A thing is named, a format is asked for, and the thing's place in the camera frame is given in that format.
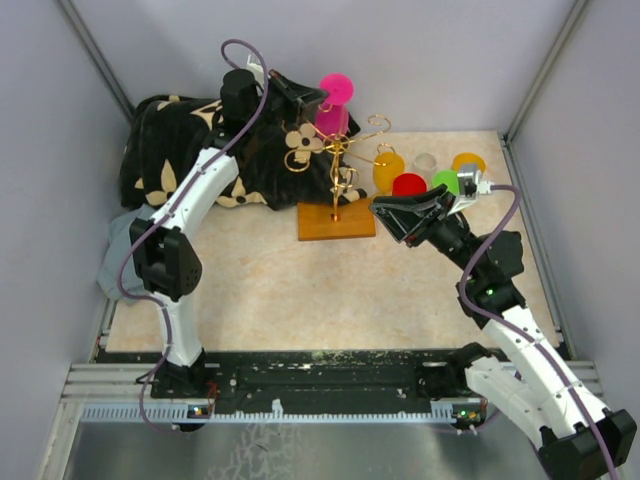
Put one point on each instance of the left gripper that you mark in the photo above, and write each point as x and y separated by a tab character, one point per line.
295	96

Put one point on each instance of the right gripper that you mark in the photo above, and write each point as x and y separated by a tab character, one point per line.
412	223

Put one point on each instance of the red plastic wine glass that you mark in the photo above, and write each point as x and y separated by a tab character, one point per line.
409	184

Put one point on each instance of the pink plastic wine glass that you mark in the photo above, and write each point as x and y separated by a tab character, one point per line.
332	117

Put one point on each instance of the green plastic wine glass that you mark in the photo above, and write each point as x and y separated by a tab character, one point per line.
449	179

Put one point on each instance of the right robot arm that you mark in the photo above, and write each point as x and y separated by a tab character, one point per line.
574	433

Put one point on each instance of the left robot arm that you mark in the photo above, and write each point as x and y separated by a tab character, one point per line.
163	254

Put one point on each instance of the clear wine glass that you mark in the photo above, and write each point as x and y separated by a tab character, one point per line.
425	165

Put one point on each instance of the orange wine glass near rack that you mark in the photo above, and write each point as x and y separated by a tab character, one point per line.
386	168

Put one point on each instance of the orange wine glass far right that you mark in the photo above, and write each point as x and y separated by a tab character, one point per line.
468	158

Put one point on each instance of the black floral pillow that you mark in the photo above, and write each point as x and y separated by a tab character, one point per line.
167	135

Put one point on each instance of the grey cloth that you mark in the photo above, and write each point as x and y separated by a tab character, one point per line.
119	245

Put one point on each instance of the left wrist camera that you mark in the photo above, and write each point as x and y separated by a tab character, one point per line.
255	67

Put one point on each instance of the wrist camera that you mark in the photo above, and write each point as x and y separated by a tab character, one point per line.
472	185
255	67

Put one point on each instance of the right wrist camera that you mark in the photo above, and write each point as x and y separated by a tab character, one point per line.
472	185

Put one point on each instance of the gold wire glass rack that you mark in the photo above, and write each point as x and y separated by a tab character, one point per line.
321	222

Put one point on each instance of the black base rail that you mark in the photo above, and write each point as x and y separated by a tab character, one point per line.
323	383

